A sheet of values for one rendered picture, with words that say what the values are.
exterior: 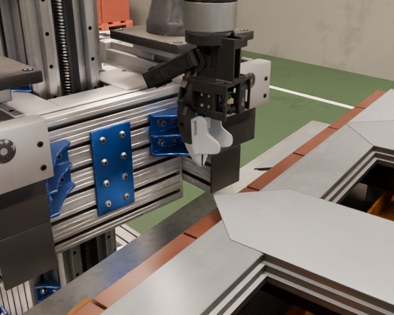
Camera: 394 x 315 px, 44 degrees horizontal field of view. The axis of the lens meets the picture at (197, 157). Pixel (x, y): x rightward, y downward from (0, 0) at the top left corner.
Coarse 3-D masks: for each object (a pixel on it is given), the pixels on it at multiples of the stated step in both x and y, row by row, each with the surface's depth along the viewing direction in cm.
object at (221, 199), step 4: (216, 196) 77; (220, 196) 77; (224, 196) 77; (228, 196) 77; (232, 196) 77; (216, 200) 76; (220, 200) 76; (224, 200) 76; (228, 200) 76; (216, 204) 75; (220, 204) 75
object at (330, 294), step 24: (360, 168) 90; (336, 192) 81; (264, 264) 63; (288, 264) 62; (240, 288) 59; (288, 288) 61; (312, 288) 60; (336, 288) 58; (216, 312) 55; (360, 312) 56; (384, 312) 55
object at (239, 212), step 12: (240, 192) 78; (252, 192) 78; (264, 192) 78; (276, 192) 78; (228, 204) 75; (240, 204) 75; (252, 204) 75; (264, 204) 75; (228, 216) 72; (240, 216) 72; (252, 216) 72; (228, 228) 69; (240, 228) 69
